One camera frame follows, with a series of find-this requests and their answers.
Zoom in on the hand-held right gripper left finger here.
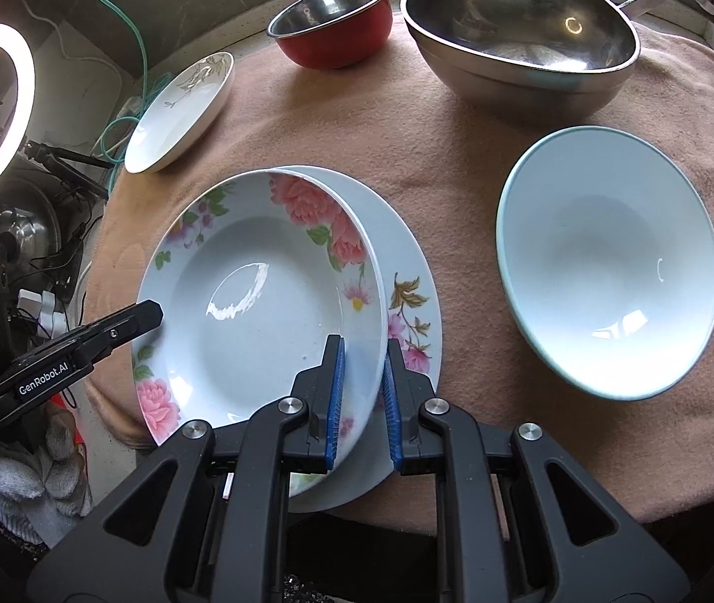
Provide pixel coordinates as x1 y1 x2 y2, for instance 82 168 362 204
27 334 348 603

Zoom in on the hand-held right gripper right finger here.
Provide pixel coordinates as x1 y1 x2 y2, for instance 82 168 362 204
382 338 690 603

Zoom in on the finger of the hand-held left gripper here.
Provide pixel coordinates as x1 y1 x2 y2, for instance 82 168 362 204
0 300 164 406

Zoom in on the white plate brown floral print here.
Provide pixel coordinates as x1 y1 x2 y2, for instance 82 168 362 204
281 165 444 514

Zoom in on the pink floral plate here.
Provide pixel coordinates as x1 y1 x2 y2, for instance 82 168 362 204
132 168 389 498

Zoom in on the small plate grey leaf print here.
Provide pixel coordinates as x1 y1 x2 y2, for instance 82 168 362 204
123 51 236 175

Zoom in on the white bowl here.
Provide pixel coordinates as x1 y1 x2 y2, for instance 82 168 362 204
496 126 714 401

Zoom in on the red bowl steel interior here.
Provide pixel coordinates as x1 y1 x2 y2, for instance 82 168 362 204
267 0 393 70

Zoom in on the large steel bowl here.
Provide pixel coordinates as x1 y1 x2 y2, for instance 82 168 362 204
400 0 640 109

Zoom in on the person's left hand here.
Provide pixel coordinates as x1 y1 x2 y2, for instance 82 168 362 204
0 415 94 532

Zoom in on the white power strip with plugs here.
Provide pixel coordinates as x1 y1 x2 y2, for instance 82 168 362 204
16 289 65 337

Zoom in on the black tripod leg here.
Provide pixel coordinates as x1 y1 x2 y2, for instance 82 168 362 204
24 141 113 198

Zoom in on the pink towel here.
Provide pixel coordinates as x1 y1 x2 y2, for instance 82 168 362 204
83 13 714 532

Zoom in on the green hose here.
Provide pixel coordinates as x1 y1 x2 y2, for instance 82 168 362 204
39 0 147 164

